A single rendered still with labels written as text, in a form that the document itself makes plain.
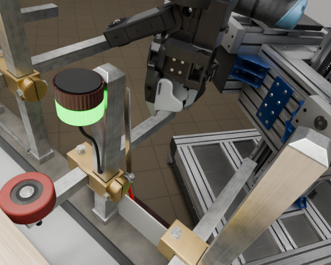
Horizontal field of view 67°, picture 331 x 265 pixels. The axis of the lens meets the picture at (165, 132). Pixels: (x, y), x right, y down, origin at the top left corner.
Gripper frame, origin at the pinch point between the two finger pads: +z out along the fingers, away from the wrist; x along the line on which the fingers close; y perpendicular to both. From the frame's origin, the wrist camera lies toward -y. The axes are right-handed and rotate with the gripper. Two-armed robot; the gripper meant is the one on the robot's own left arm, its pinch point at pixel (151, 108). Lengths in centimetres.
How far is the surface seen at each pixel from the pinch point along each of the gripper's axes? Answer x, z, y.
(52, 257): -17.6, 38.7, -13.2
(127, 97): 1.8, 0.8, -5.3
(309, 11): 244, 31, 72
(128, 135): -1.1, 7.5, -3.3
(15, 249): -25.3, 10.7, -9.3
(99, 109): -11.5, -6.5, -3.9
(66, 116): -14.1, -6.0, -6.9
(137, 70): 168, 101, -61
